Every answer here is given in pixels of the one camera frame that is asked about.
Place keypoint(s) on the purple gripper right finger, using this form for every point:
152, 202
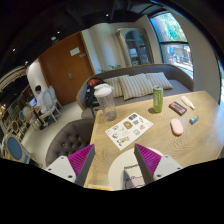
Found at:
154, 165

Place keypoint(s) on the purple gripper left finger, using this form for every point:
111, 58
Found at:
75, 167

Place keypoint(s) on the round white mouse pad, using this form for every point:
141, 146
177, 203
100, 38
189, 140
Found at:
125, 173

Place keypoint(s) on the pink computer mouse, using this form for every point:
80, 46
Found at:
176, 127

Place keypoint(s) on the grey tufted armchair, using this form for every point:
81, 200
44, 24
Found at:
74, 136

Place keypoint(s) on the yellow card at edge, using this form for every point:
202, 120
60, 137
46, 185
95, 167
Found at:
100, 187

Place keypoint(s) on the white sticker sheet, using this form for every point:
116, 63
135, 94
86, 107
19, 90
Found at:
128, 130

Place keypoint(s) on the black orange backpack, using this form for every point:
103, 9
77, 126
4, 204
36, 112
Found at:
90, 99

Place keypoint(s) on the small teal eraser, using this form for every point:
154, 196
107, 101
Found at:
194, 119

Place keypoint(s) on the black red cassette box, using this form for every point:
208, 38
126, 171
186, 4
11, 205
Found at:
179, 109

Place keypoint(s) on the white wooden chair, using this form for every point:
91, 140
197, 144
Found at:
48, 106

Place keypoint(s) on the blue upholstered chair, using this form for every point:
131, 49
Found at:
14, 150

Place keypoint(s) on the green drink can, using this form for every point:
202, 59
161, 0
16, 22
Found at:
157, 99

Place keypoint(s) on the seated person white shirt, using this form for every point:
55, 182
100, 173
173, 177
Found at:
40, 105

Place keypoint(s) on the cream white tube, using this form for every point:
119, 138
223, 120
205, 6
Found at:
187, 102

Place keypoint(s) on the clear plastic shaker bottle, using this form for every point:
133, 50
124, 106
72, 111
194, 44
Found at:
104, 95

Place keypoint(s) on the striped cushion middle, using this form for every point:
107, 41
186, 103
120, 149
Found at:
138, 86

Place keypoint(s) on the striped cushion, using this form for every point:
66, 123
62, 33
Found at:
118, 86
138, 86
159, 79

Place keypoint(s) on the striped cushion right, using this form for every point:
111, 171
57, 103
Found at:
159, 79

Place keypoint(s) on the striped cushion left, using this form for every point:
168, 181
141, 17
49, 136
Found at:
118, 86

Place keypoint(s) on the grey curved sofa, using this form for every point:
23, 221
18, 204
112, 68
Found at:
181, 82

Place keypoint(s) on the brown wooden door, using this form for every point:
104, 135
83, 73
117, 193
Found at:
66, 66

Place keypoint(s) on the large window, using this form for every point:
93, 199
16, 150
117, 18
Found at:
173, 43

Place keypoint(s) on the white arched cabinet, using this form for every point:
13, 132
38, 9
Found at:
135, 46

